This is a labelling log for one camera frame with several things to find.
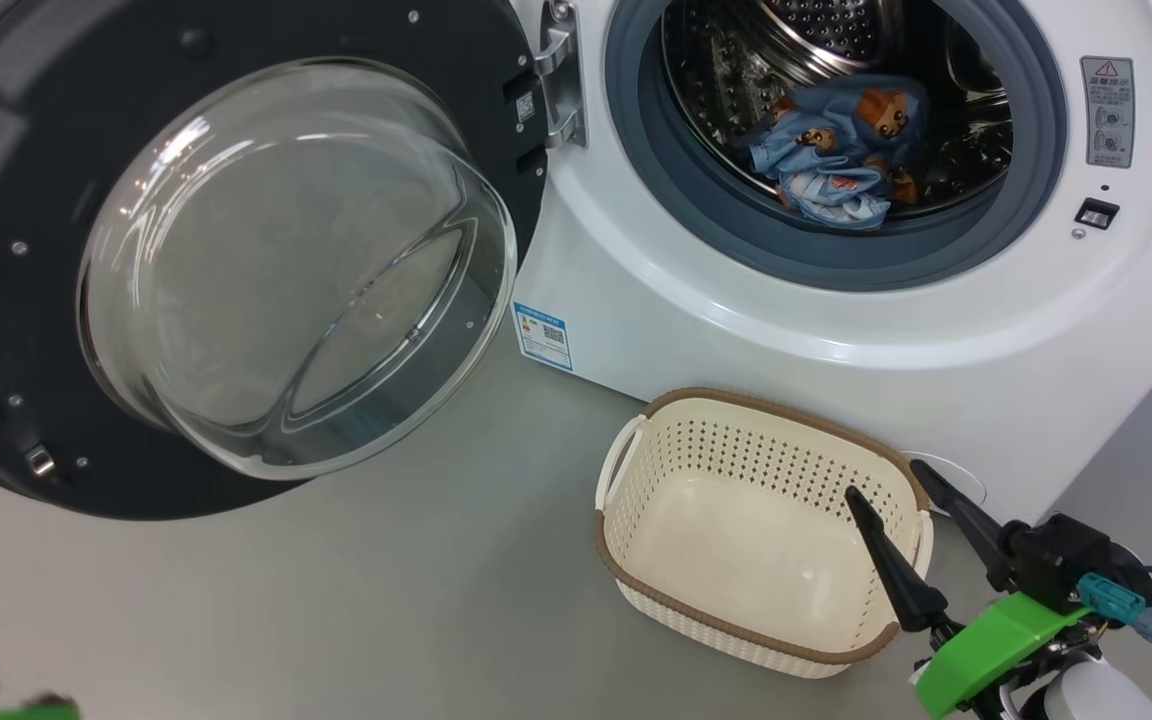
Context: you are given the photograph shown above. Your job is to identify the black round glass washer door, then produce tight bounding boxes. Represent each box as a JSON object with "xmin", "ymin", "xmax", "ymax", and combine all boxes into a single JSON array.
[{"xmin": 0, "ymin": 0, "xmax": 549, "ymax": 521}]

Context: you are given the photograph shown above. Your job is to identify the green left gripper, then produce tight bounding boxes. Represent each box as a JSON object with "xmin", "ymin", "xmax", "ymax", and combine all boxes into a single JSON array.
[{"xmin": 0, "ymin": 560, "xmax": 79, "ymax": 720}]

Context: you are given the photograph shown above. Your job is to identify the cream perforated laundry basket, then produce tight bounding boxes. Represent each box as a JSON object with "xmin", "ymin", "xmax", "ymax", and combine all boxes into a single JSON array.
[{"xmin": 594, "ymin": 387, "xmax": 935, "ymax": 680}]

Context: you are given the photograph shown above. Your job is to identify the blue bear-print garment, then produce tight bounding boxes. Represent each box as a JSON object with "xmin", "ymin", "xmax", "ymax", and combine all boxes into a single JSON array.
[
  {"xmin": 748, "ymin": 75, "xmax": 932, "ymax": 196},
  {"xmin": 776, "ymin": 165, "xmax": 894, "ymax": 233}
]

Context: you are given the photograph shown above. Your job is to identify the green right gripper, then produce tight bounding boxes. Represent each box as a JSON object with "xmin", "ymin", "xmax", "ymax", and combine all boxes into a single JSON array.
[{"xmin": 844, "ymin": 459, "xmax": 1092, "ymax": 719}]

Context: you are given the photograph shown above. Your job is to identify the grey warning sticker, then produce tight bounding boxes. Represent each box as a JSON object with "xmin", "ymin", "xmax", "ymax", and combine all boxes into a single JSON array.
[{"xmin": 1080, "ymin": 56, "xmax": 1135, "ymax": 169}]

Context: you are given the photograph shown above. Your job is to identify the metal door hinge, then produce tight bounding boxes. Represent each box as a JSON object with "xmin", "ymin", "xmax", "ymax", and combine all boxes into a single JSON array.
[{"xmin": 534, "ymin": 0, "xmax": 589, "ymax": 151}]

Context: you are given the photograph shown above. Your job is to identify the blue energy label sticker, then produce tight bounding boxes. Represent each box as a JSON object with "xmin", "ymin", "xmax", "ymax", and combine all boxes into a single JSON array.
[{"xmin": 513, "ymin": 303, "xmax": 574, "ymax": 372}]

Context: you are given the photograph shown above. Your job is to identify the round white filter cover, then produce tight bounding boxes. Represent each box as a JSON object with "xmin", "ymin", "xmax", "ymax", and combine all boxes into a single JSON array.
[{"xmin": 901, "ymin": 450, "xmax": 987, "ymax": 516}]

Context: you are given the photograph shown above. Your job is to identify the black cable with teal connector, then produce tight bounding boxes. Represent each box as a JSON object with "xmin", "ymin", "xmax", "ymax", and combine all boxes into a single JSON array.
[{"xmin": 1076, "ymin": 565, "xmax": 1152, "ymax": 646}]

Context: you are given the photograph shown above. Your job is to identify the white front-load washing machine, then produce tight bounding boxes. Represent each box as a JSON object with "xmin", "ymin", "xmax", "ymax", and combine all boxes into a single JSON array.
[{"xmin": 511, "ymin": 0, "xmax": 1152, "ymax": 526}]

